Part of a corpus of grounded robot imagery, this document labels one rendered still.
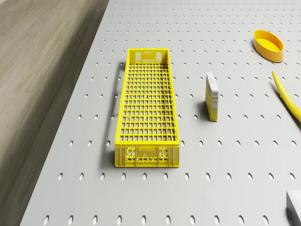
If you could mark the yellow basket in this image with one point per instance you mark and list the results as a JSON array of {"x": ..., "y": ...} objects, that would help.
[{"x": 147, "y": 106}]

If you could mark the yellow and white flat-sided can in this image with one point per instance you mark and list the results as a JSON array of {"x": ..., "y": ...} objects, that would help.
[{"x": 212, "y": 99}]

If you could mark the yellow bowl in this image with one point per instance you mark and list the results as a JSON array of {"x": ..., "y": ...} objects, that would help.
[{"x": 268, "y": 46}]

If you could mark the banana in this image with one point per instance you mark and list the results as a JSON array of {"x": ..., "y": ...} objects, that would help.
[{"x": 285, "y": 96}]

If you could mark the grey cube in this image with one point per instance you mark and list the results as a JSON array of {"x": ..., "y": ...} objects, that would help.
[{"x": 294, "y": 207}]

